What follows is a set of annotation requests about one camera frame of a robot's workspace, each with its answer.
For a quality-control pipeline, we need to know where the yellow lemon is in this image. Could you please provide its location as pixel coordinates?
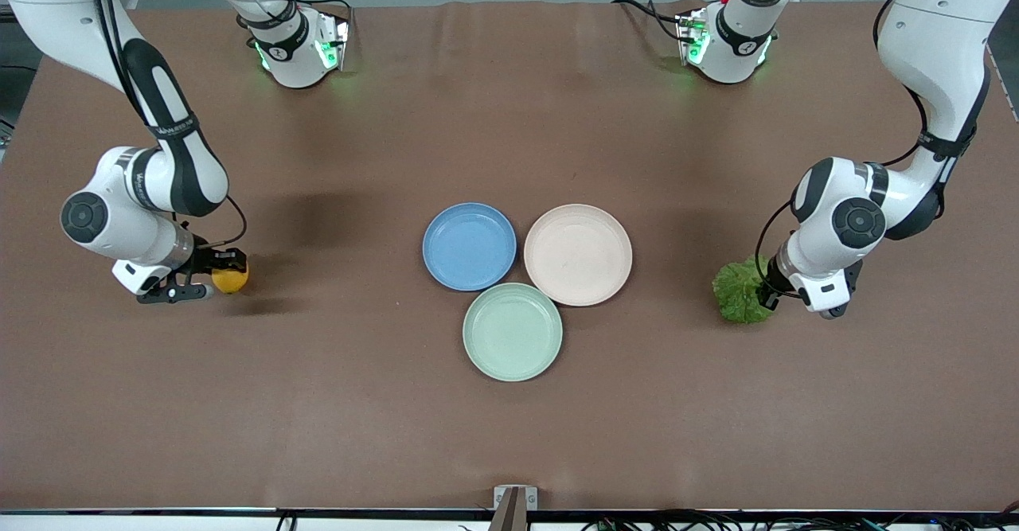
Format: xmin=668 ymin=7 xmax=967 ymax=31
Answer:
xmin=211 ymin=263 xmax=250 ymax=295

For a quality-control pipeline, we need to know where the green lettuce leaf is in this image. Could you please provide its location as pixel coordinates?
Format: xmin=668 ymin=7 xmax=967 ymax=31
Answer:
xmin=712 ymin=257 xmax=777 ymax=326

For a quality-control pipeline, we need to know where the brown table cover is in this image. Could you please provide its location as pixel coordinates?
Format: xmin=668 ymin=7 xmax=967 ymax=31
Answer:
xmin=0 ymin=0 xmax=1019 ymax=513

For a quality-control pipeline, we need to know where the beige plate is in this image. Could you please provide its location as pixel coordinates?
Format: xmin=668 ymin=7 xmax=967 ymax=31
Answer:
xmin=523 ymin=204 xmax=634 ymax=307

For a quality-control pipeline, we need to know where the blue plate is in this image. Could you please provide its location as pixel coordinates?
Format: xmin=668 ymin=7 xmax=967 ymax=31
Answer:
xmin=422 ymin=202 xmax=517 ymax=292

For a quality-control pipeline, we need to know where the mint green plate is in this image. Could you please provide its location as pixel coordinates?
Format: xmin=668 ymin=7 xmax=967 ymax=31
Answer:
xmin=463 ymin=283 xmax=564 ymax=382

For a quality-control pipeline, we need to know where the white table edge rail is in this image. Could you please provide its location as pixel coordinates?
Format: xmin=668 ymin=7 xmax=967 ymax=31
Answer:
xmin=0 ymin=506 xmax=1019 ymax=531

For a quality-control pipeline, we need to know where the black left arm base cable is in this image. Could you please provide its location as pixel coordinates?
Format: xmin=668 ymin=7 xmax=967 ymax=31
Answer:
xmin=611 ymin=0 xmax=687 ymax=43

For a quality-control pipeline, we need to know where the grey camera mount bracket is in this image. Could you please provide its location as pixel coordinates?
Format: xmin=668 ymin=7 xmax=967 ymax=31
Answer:
xmin=489 ymin=485 xmax=539 ymax=531

